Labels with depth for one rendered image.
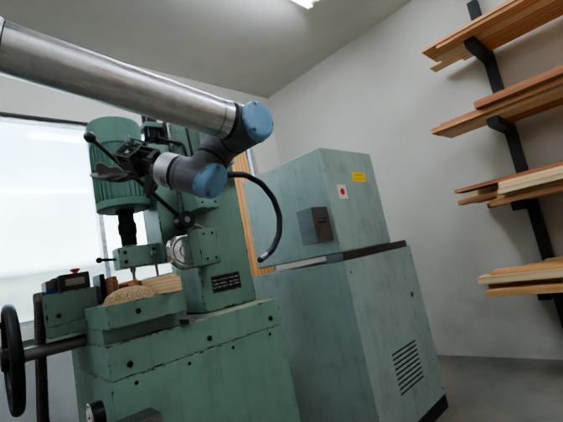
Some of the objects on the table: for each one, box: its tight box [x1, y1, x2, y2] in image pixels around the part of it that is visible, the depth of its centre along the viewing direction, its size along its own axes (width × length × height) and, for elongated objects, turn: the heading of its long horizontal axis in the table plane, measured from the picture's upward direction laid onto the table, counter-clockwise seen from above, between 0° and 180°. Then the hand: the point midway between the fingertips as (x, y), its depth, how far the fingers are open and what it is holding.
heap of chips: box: [101, 286, 159, 306], centre depth 99 cm, size 9×14×4 cm, turn 77°
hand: (108, 159), depth 103 cm, fingers open, 14 cm apart
